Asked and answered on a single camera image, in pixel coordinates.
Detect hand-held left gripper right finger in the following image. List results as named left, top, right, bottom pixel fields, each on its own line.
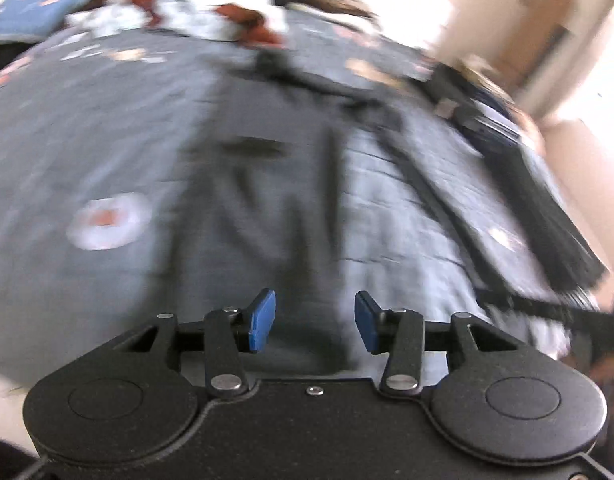
left=354, top=290, right=520, bottom=397

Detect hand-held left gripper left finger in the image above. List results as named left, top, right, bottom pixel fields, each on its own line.
left=112, top=288, right=277, bottom=397

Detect dark grey pants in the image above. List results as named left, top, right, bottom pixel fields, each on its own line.
left=174, top=52, right=608, bottom=378

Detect tall cardboard box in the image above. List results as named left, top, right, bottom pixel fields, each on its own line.
left=514, top=0, right=585, bottom=111

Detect rust red garment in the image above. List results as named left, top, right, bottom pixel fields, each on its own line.
left=94, top=0, right=288, bottom=48

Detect grey printed quilt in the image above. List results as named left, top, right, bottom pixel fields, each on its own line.
left=0, top=10, right=603, bottom=391

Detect blue printed pillow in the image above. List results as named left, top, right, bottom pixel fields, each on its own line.
left=0, top=0, right=125, bottom=43

